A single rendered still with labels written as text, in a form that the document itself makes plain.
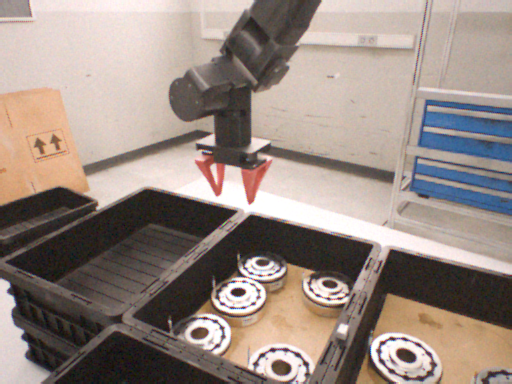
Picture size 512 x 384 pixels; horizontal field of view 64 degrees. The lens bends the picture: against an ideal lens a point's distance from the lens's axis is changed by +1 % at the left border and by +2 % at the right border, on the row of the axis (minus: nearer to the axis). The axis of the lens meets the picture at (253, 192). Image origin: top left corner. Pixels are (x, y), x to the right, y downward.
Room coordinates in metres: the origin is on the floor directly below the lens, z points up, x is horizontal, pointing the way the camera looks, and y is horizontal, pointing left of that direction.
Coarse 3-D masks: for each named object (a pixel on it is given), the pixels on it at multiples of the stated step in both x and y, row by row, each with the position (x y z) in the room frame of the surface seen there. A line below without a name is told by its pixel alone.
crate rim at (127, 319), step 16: (240, 224) 0.75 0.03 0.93; (288, 224) 0.75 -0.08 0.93; (304, 224) 0.74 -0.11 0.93; (352, 240) 0.68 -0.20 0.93; (368, 240) 0.68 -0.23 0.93; (192, 256) 0.62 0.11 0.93; (176, 272) 0.57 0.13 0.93; (368, 272) 0.57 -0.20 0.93; (160, 288) 0.53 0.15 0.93; (144, 304) 0.49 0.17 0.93; (352, 304) 0.49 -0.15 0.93; (128, 320) 0.46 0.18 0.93; (160, 336) 0.43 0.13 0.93; (192, 352) 0.40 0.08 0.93; (208, 352) 0.40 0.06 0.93; (224, 368) 0.37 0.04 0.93; (240, 368) 0.37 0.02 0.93; (320, 368) 0.37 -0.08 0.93
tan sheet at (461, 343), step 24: (384, 312) 0.59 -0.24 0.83; (408, 312) 0.59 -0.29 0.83; (432, 312) 0.59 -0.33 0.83; (432, 336) 0.53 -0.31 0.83; (456, 336) 0.53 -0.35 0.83; (480, 336) 0.53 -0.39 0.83; (504, 336) 0.53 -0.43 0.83; (456, 360) 0.48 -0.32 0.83; (480, 360) 0.48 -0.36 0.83; (504, 360) 0.48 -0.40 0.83
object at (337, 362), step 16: (384, 256) 0.62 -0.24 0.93; (416, 256) 0.63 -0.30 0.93; (432, 256) 0.62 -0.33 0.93; (480, 272) 0.58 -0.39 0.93; (496, 272) 0.58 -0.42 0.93; (368, 288) 0.53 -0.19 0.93; (352, 320) 0.46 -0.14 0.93; (352, 336) 0.43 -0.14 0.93; (336, 352) 0.40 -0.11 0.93; (336, 368) 0.38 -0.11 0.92
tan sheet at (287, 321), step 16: (288, 272) 0.71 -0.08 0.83; (304, 272) 0.71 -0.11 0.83; (288, 288) 0.66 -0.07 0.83; (208, 304) 0.61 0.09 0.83; (272, 304) 0.61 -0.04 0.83; (288, 304) 0.61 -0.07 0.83; (272, 320) 0.57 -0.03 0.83; (288, 320) 0.57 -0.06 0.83; (304, 320) 0.57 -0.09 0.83; (320, 320) 0.57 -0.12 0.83; (336, 320) 0.57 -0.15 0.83; (240, 336) 0.53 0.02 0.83; (256, 336) 0.53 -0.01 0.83; (272, 336) 0.53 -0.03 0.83; (288, 336) 0.53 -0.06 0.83; (304, 336) 0.53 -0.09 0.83; (320, 336) 0.53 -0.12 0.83; (240, 352) 0.49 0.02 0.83; (320, 352) 0.49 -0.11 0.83
